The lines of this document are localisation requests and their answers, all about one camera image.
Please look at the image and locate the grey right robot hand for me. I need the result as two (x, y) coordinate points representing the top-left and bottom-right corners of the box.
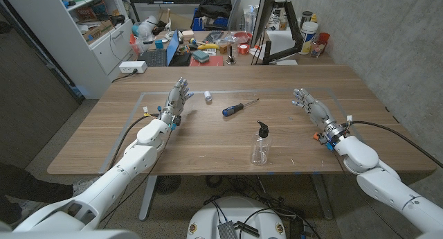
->
(291, 87), (347, 145)

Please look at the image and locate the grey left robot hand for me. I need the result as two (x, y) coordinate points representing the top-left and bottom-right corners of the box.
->
(159, 76), (195, 127)

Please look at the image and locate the clear dispenser bottle black pump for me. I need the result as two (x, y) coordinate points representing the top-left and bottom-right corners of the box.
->
(249, 120), (273, 166)

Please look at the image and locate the clear spray bottle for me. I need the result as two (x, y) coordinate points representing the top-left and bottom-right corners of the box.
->
(244, 5), (259, 34)

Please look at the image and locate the open laptop blue screen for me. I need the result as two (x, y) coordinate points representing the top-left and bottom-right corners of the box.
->
(137, 29), (181, 68)

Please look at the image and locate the green sponge box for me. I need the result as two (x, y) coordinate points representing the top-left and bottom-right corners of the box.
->
(192, 49), (210, 64)

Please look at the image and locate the red book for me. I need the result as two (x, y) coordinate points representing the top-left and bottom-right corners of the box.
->
(189, 55), (224, 67)

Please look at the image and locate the white power strip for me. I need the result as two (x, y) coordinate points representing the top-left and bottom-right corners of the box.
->
(118, 60), (148, 74)

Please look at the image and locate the small black stand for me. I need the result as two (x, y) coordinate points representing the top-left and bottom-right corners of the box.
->
(226, 46), (237, 66)

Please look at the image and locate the red cup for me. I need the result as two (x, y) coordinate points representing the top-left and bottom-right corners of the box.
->
(317, 32), (331, 48)

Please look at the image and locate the white labelled canister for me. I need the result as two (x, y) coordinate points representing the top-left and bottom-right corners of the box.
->
(298, 21), (319, 55)

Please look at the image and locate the blue bin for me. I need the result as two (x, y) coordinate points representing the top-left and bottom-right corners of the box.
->
(191, 17), (229, 32)

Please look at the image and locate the black round floor fan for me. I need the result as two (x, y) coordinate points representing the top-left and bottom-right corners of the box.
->
(154, 175), (182, 196)

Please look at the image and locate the grey table leg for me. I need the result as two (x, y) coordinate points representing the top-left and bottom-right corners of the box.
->
(138, 175), (159, 222)
(310, 172), (334, 221)

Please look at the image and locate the red bowl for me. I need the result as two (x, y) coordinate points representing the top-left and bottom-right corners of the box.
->
(233, 31), (253, 44)

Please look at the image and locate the dark canister black lid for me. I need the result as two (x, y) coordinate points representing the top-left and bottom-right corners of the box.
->
(300, 10), (314, 28)

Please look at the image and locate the black bag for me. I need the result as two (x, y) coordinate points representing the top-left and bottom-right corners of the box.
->
(195, 0), (233, 20)

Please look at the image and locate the cardboard box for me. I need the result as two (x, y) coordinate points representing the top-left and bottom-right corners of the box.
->
(82, 19), (115, 42)

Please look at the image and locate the computer monitor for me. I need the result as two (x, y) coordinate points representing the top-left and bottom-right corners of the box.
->
(250, 0), (280, 48)

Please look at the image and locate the white shelf cabinet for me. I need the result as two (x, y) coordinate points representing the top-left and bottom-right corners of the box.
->
(1, 0), (138, 100)

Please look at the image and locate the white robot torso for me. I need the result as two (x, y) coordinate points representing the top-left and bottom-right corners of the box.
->
(186, 196), (287, 239)

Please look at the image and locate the grey heat sink module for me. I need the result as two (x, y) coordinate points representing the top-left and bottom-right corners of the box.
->
(217, 220), (239, 239)

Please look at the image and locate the person's dark trouser leg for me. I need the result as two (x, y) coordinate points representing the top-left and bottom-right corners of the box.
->
(0, 161), (75, 224)

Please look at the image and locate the blue black handle screwdriver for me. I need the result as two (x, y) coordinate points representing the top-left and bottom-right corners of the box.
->
(221, 98), (260, 118)

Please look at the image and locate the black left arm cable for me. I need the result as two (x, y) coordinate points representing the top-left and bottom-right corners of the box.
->
(110, 114), (160, 169)

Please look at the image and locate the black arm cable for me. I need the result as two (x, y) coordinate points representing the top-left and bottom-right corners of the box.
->
(110, 114), (160, 169)
(345, 120), (443, 169)

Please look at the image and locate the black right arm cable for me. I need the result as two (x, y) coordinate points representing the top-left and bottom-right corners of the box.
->
(345, 120), (443, 169)

